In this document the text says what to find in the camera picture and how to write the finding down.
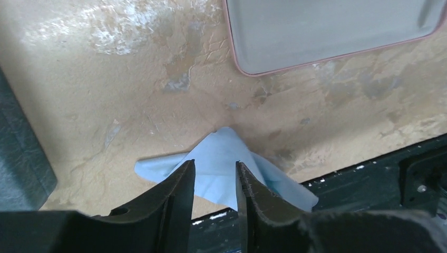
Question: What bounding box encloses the pink glasses case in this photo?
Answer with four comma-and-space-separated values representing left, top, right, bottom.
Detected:
222, 0, 446, 76

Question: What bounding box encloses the light blue cloth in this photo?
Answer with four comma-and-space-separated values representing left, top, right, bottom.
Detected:
134, 127, 318, 211

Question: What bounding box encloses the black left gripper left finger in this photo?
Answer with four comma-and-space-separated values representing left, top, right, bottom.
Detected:
1, 160, 196, 252

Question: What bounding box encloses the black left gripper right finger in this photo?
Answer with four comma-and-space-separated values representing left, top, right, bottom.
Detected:
236, 162, 446, 252

